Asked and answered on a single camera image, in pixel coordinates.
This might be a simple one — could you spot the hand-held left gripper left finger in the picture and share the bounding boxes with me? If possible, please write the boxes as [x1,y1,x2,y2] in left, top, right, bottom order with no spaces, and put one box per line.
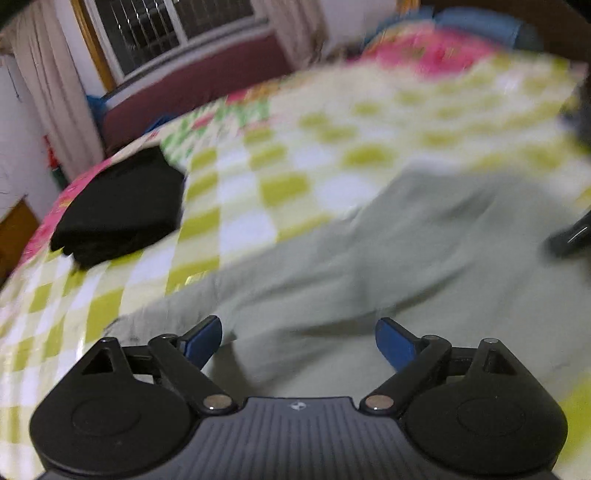
[69,315,234,414]

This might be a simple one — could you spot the maroon sofa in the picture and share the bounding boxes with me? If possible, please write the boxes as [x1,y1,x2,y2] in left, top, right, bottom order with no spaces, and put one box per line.
[102,28,296,153]

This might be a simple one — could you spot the green white checkered plastic sheet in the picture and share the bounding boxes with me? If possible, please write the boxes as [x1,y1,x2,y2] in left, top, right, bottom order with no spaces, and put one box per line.
[0,51,591,480]

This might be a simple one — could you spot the black folded cloth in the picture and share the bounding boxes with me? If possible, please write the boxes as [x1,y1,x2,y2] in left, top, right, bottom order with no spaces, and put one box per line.
[50,147,185,271]

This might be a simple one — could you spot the dark grey pants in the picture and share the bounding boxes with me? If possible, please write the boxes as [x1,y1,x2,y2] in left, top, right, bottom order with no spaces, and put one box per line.
[558,65,591,148]

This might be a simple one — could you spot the dark wooden headboard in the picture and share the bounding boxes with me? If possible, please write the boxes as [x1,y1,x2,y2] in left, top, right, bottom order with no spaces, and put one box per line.
[522,0,591,65]

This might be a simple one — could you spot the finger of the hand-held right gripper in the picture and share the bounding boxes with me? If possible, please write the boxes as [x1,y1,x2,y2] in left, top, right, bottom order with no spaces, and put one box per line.
[545,215,591,257]

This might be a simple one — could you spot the blue cloth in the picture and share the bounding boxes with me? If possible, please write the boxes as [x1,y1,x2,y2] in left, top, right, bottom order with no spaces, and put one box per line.
[145,115,178,134]

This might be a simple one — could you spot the large blue pillow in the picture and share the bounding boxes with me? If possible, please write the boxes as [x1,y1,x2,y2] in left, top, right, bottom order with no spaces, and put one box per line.
[434,7,543,51]

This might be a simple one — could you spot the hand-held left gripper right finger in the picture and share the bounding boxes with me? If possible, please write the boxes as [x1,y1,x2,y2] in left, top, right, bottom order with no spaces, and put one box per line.
[360,318,527,415]

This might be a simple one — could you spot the beige curtain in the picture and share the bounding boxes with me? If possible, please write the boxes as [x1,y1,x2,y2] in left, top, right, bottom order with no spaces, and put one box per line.
[9,0,105,178]
[252,0,333,70]

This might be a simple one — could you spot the pink printed pillow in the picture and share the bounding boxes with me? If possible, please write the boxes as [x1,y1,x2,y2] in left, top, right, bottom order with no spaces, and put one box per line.
[360,23,504,77]

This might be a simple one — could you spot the light green pants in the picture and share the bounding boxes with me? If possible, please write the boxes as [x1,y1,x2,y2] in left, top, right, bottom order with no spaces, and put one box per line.
[104,168,591,416]

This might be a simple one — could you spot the wooden desk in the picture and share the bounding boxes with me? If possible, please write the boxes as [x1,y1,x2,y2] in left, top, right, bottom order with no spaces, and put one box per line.
[0,196,42,287]

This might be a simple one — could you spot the barred window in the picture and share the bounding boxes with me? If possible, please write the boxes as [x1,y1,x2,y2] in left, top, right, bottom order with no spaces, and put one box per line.
[71,0,273,90]

